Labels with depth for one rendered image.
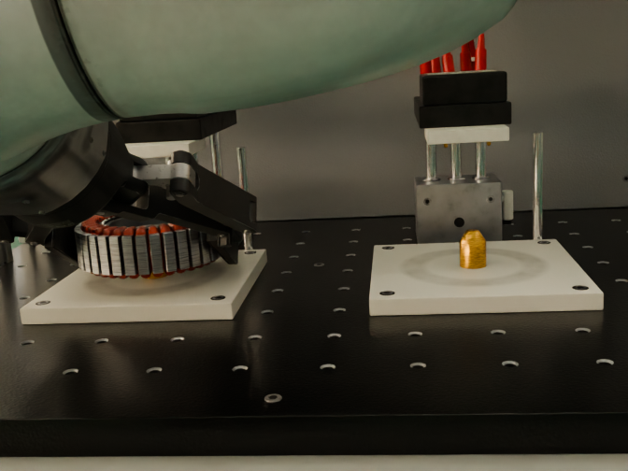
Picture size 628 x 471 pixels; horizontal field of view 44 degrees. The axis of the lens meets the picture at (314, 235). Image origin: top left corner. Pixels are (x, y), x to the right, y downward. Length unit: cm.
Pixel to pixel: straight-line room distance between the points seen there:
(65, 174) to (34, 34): 13
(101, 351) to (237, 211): 12
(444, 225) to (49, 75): 49
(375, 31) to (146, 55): 7
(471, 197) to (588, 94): 20
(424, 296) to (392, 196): 32
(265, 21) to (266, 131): 58
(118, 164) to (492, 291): 25
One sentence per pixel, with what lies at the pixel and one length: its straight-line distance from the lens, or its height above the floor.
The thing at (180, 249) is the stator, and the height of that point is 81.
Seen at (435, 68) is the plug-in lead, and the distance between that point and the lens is 72.
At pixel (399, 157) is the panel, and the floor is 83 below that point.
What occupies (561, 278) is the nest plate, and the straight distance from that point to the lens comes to 56.
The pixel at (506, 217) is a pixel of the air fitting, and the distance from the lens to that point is 72.
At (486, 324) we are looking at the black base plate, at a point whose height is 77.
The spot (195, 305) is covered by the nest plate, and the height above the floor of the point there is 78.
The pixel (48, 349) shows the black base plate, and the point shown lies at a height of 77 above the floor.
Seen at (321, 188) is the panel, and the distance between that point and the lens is 83.
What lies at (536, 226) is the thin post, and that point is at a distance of 66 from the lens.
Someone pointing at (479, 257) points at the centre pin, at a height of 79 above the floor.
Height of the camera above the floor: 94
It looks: 13 degrees down
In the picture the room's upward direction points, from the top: 3 degrees counter-clockwise
